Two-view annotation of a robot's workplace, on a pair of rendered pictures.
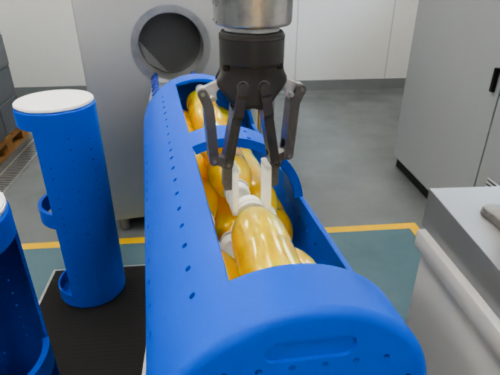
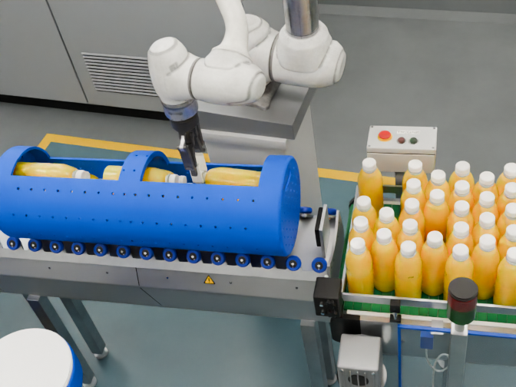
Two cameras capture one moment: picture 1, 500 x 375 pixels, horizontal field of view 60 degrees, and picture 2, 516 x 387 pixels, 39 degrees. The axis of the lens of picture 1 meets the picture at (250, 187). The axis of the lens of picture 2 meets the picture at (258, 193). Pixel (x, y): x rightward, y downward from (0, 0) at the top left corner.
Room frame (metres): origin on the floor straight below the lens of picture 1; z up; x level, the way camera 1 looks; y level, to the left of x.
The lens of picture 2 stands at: (-0.42, 1.17, 2.59)
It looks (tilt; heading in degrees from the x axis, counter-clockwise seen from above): 46 degrees down; 303
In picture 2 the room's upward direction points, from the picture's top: 12 degrees counter-clockwise
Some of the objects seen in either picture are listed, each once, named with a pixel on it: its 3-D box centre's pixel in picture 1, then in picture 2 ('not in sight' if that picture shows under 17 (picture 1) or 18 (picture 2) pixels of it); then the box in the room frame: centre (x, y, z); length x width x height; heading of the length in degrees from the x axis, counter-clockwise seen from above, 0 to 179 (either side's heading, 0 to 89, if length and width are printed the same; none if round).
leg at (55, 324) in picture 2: not in sight; (64, 342); (1.20, 0.23, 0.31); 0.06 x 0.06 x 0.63; 12
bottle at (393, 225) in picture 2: not in sight; (387, 239); (0.00, -0.08, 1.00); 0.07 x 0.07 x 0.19
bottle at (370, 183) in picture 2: not in sight; (370, 190); (0.11, -0.25, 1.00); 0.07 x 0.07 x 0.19
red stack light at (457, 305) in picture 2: not in sight; (462, 296); (-0.26, 0.21, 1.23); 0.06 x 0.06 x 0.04
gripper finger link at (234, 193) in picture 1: (234, 187); (196, 173); (0.51, 0.02, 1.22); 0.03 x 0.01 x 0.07; 12
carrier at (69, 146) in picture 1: (76, 204); not in sight; (1.57, 0.72, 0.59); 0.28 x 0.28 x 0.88
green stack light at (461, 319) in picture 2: not in sight; (461, 307); (-0.26, 0.21, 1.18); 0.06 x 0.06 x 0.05
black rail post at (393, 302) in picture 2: not in sight; (395, 310); (-0.07, 0.10, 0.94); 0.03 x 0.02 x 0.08; 12
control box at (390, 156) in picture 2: not in sight; (401, 149); (0.05, -0.39, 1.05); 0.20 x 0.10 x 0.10; 12
